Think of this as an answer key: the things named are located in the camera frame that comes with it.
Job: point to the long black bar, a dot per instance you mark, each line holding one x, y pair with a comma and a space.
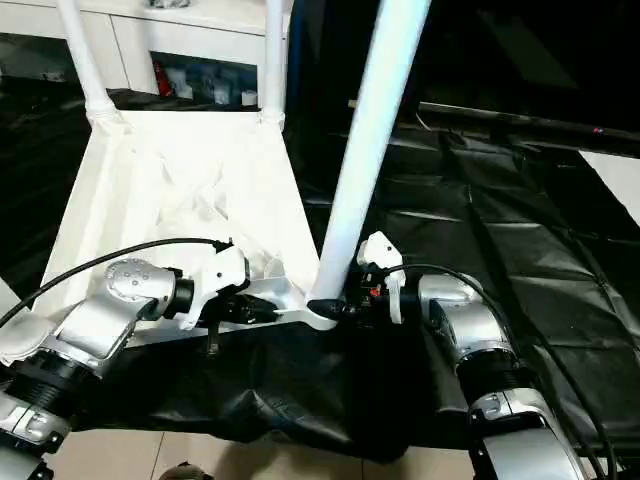
530, 118

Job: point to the white cabinet with glass doors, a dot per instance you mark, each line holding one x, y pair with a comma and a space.
180, 40

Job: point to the white plastic table top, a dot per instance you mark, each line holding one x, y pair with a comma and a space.
180, 190

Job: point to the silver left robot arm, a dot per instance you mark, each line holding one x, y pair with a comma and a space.
100, 320

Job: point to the grey object on cabinet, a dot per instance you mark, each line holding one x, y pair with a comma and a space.
168, 3

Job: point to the black plastic mat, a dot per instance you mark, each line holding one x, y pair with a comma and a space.
520, 250

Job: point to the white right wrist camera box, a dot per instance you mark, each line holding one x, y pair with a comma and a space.
378, 255

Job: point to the red bottle in cabinet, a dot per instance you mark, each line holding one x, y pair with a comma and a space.
160, 80

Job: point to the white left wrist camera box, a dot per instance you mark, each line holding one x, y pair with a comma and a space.
222, 272

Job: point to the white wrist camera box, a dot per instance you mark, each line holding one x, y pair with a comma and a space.
222, 272
378, 255

